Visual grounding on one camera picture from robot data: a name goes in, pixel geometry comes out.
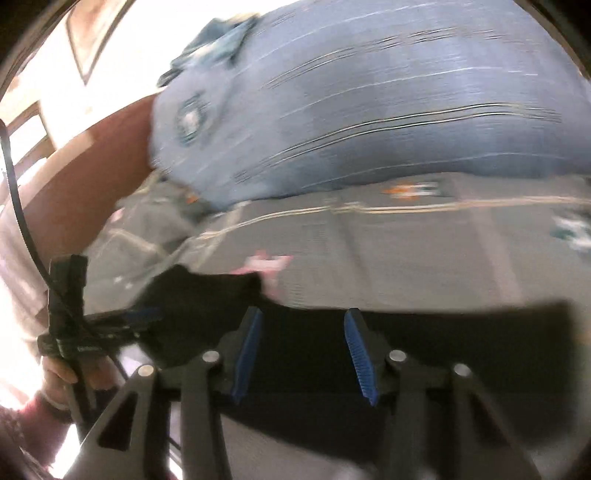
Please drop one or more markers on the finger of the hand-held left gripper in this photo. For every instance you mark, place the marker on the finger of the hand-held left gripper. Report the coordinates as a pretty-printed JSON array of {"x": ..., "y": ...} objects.
[{"x": 138, "y": 317}]

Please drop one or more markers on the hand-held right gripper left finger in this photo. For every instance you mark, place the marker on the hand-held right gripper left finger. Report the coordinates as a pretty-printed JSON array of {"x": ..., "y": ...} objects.
[{"x": 244, "y": 355}]

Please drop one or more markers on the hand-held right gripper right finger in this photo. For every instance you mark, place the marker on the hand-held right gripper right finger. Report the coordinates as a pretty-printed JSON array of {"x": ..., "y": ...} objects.
[{"x": 360, "y": 357}]

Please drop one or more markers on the black pants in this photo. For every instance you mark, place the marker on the black pants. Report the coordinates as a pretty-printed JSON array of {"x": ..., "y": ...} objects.
[{"x": 300, "y": 334}]

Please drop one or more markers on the person's left forearm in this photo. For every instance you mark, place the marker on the person's left forearm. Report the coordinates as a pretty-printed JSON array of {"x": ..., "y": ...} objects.
[{"x": 27, "y": 417}]

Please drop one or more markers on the person's left hand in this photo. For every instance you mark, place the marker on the person's left hand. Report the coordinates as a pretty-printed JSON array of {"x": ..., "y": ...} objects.
[{"x": 55, "y": 376}]

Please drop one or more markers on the grey printed bed sheet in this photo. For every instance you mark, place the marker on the grey printed bed sheet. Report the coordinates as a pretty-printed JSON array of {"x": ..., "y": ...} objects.
[{"x": 415, "y": 254}]

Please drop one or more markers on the blue striped blanket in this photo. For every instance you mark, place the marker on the blue striped blanket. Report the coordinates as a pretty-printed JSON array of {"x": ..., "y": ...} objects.
[{"x": 369, "y": 92}]

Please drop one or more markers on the brown wooden bed frame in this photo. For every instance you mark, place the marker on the brown wooden bed frame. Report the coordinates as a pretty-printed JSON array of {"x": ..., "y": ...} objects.
[{"x": 92, "y": 170}]

